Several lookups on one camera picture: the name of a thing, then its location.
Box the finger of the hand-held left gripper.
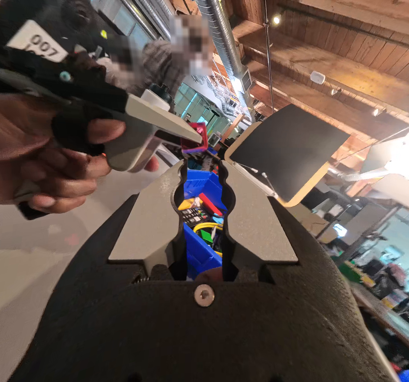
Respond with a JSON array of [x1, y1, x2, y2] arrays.
[[104, 95, 205, 173]]

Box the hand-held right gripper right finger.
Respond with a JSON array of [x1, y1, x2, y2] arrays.
[[219, 160, 300, 275]]

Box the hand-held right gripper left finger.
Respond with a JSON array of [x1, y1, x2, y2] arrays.
[[108, 160, 188, 275]]

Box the white squeeze bottle black cap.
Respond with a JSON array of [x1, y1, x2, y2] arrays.
[[141, 85, 173, 111]]

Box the red transparent cube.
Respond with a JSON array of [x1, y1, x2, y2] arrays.
[[181, 122, 209, 152]]

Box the blue plastic bin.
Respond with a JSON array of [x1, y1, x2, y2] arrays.
[[181, 168, 227, 280]]

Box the person's left hand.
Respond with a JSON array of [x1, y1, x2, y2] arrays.
[[0, 95, 160, 215]]

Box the red marker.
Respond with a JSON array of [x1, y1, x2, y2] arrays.
[[198, 192, 224, 218]]

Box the studio light panel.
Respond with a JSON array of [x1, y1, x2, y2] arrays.
[[361, 133, 409, 178]]

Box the yellow cable coil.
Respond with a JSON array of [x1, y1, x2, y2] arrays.
[[194, 222, 224, 242]]

